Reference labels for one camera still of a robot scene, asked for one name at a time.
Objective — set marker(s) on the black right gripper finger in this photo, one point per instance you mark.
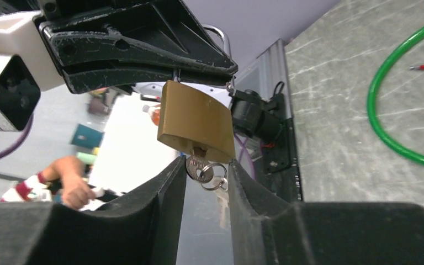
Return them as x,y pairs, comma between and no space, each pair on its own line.
88,36
84,77

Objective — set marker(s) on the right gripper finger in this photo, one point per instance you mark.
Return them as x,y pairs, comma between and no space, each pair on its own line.
268,230
139,227

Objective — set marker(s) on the brass padlock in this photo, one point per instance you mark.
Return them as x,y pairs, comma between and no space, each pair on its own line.
191,120

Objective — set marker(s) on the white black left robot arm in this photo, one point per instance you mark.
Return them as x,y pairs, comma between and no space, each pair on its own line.
248,112

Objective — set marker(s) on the person hand outside table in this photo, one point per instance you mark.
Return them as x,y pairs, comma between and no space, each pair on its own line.
76,193

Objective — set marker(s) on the teal box outside table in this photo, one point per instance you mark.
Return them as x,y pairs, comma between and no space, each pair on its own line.
86,137

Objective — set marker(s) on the orange drink bottle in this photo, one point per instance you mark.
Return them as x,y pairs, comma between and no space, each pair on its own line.
154,112

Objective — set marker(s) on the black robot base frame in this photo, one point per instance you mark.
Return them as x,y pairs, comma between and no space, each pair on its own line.
280,168

